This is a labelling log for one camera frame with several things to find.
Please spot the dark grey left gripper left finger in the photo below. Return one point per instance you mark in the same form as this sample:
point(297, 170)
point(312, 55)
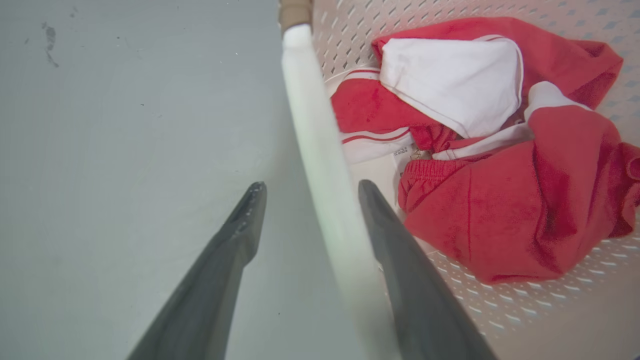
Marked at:
point(205, 295)

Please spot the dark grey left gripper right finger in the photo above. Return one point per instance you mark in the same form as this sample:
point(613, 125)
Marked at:
point(420, 300)

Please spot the white perforated plastic laundry basket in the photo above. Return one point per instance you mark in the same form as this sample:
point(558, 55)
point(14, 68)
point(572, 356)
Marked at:
point(330, 190)

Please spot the red and white garment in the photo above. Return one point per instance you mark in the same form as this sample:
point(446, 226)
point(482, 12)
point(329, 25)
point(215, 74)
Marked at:
point(500, 200)

